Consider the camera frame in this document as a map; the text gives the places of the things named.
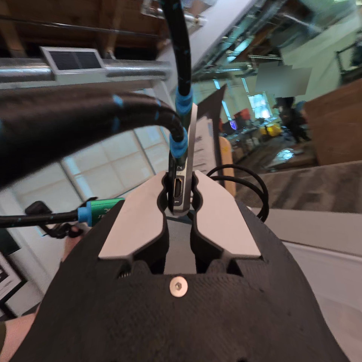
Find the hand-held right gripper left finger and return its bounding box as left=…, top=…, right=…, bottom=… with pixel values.
left=98, top=170, right=170, bottom=274

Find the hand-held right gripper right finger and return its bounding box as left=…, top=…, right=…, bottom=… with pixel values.
left=190, top=170, right=262, bottom=274

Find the braided hdmi cable green plug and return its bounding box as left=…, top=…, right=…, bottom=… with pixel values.
left=0, top=197, right=125, bottom=229
left=0, top=86, right=189, bottom=188
left=163, top=0, right=196, bottom=119

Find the thin black switch cable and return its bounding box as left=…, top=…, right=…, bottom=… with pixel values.
left=206, top=163, right=270, bottom=222

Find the black hdmi switch box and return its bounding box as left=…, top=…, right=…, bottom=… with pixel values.
left=168, top=102, right=198, bottom=218

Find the person's left forearm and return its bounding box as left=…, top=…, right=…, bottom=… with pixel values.
left=0, top=311, right=41, bottom=362

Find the person's left hand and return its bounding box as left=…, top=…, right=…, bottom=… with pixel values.
left=62, top=237, right=83, bottom=263

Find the frosted window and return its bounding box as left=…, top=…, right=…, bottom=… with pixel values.
left=61, top=127, right=170, bottom=204

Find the light wooden board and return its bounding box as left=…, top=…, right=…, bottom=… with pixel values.
left=220, top=137, right=237, bottom=197

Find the black framed picture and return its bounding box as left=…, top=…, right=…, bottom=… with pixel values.
left=0, top=250, right=28, bottom=313

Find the white paper sign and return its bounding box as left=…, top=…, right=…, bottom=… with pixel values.
left=195, top=116, right=217, bottom=171

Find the grey carpeted partition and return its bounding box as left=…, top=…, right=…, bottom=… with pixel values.
left=235, top=161, right=362, bottom=214

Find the yellow container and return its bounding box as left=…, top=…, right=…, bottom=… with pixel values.
left=260, top=124, right=281, bottom=137

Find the dark upright panel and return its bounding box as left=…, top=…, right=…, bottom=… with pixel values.
left=196, top=84, right=228, bottom=142

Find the large brown board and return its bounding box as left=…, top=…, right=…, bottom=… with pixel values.
left=304, top=79, right=362, bottom=166

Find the white vent grille box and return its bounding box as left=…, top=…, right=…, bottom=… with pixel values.
left=40, top=46, right=107, bottom=83

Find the silver ventilation duct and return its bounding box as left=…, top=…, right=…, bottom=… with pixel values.
left=0, top=58, right=173, bottom=84

